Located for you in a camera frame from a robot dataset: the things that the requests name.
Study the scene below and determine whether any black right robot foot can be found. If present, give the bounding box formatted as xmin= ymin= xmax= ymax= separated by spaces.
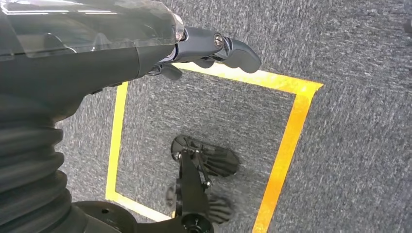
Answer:
xmin=166 ymin=184 xmax=234 ymax=225

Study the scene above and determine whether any yellow floor tape square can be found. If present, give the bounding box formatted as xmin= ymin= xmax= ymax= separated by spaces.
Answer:
xmin=105 ymin=62 xmax=324 ymax=233

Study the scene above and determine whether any black left robot leg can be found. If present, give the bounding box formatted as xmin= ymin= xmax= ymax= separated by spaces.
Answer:
xmin=173 ymin=148 xmax=216 ymax=233

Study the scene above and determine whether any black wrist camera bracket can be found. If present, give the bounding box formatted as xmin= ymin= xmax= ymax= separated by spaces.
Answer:
xmin=72 ymin=200 xmax=183 ymax=233

